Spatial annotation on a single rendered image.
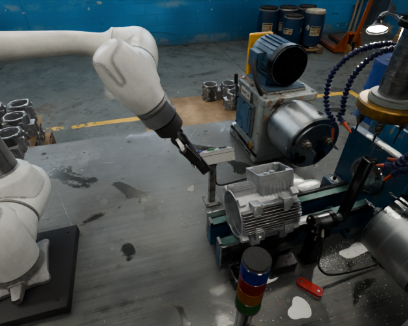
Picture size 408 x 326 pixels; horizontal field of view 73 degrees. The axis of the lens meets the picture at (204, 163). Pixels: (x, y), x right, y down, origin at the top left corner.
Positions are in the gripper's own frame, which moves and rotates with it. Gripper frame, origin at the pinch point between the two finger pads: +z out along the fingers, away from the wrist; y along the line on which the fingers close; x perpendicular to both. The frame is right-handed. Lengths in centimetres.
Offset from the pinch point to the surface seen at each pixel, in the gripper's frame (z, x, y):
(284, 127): 28.5, -33.3, 23.3
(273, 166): 20.1, -18.9, 1.1
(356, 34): 273, -307, 375
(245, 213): 13.6, -3.4, -14.0
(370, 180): 47, -47, -7
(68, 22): 13, 119, 547
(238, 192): 11.3, -4.6, -7.4
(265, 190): 15.8, -12.1, -9.0
